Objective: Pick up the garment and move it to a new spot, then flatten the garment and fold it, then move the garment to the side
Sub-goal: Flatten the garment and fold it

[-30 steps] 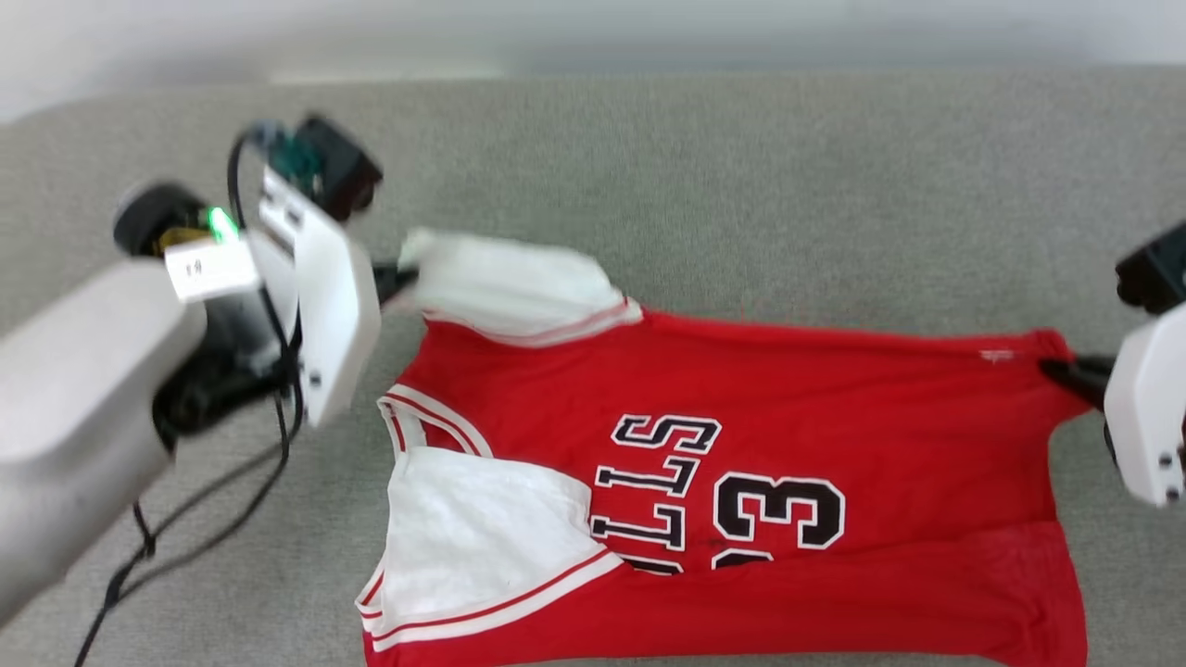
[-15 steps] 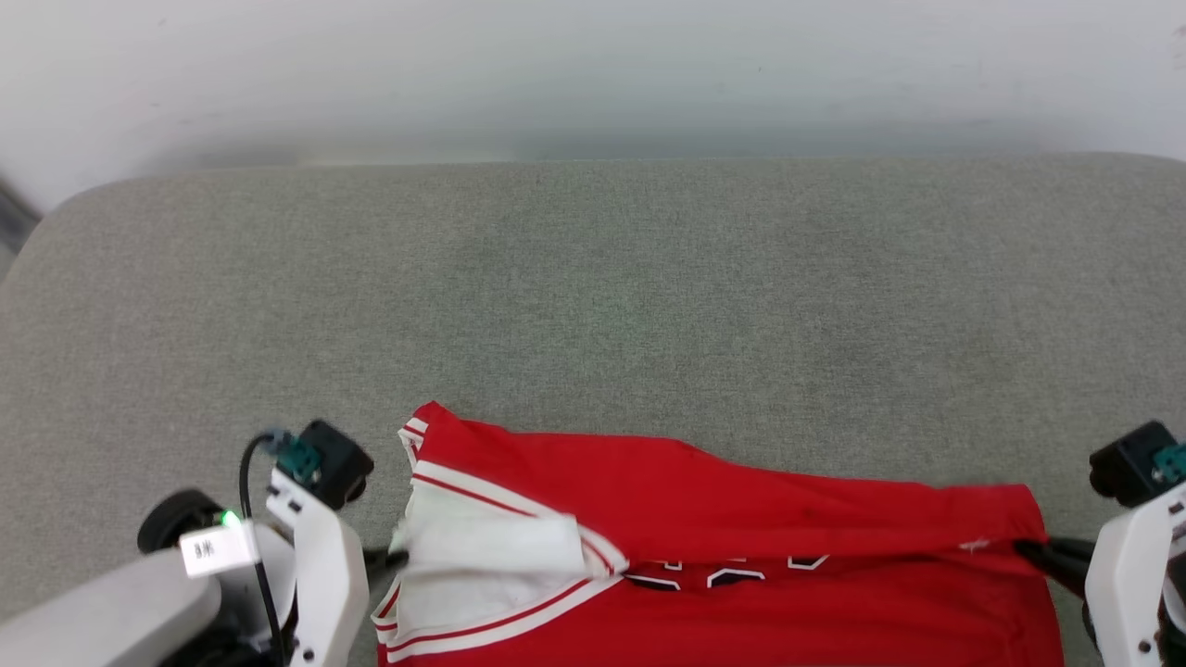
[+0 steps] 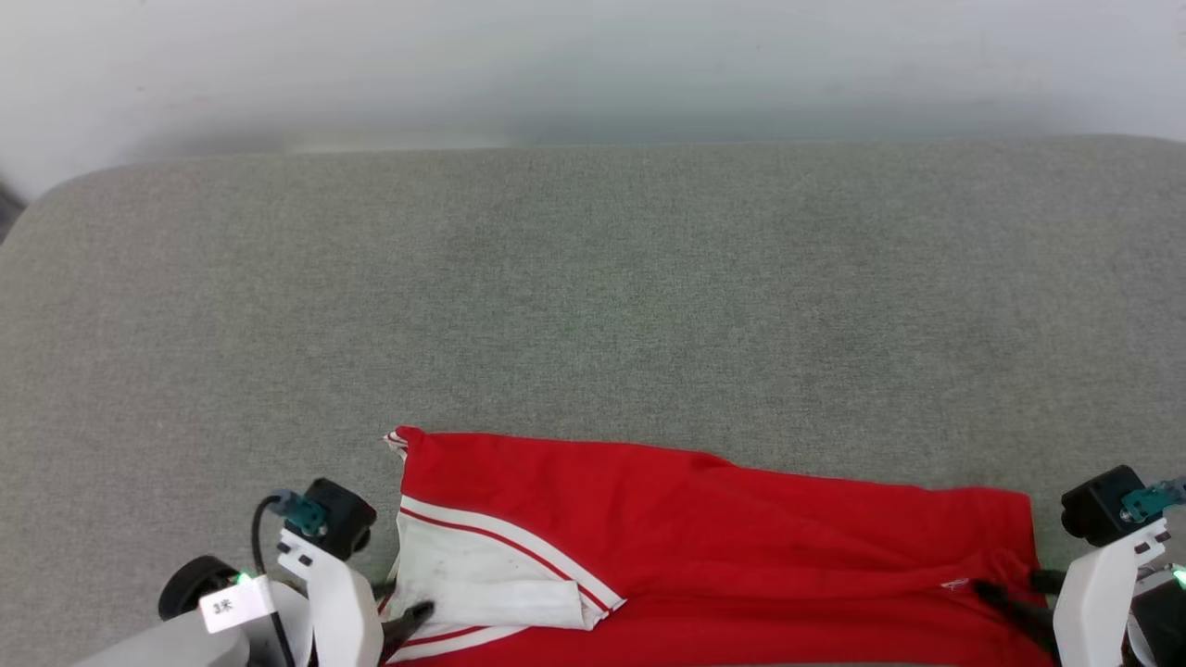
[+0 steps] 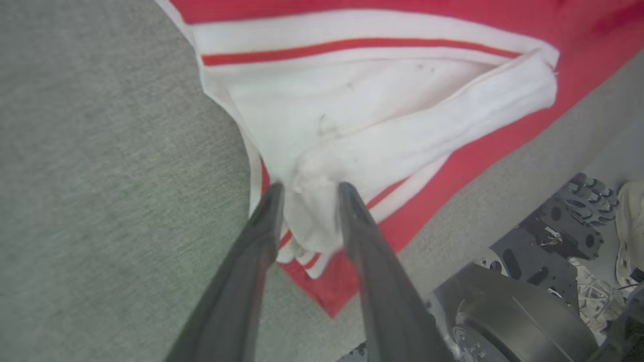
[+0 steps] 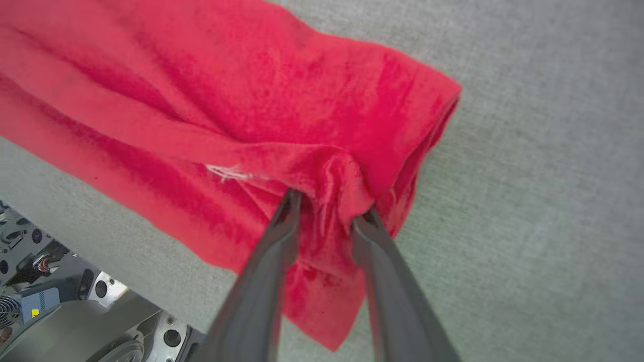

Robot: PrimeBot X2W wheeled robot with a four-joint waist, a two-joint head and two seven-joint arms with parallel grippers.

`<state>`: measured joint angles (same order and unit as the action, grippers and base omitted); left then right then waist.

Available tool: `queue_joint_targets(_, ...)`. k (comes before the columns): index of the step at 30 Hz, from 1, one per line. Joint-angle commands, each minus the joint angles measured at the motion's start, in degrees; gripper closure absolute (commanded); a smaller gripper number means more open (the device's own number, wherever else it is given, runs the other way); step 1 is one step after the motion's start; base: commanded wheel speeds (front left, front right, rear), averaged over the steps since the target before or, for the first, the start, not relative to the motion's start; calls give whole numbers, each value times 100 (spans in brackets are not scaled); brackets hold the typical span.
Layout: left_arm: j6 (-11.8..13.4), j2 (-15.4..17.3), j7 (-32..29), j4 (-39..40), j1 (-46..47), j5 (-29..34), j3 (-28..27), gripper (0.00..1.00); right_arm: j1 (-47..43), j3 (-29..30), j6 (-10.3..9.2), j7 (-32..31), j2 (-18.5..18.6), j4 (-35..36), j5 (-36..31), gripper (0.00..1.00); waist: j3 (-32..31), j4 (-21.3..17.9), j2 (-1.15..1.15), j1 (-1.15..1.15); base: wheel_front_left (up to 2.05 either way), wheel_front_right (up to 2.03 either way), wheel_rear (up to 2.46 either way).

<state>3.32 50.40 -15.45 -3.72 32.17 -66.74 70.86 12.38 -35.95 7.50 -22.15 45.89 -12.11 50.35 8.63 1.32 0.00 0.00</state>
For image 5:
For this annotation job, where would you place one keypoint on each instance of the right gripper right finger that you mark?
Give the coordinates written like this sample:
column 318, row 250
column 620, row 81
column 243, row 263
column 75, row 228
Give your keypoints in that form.
column 402, row 322

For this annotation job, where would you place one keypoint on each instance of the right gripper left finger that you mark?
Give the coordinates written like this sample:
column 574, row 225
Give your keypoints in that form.
column 256, row 311

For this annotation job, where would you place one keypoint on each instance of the red and white garment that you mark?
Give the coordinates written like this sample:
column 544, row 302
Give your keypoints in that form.
column 201, row 100

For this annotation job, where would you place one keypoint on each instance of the grey robot base chassis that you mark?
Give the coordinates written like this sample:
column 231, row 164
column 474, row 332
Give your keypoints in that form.
column 75, row 327

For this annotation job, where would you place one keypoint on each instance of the grey fabric sofa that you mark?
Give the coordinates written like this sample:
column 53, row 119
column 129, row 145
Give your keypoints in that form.
column 553, row 201

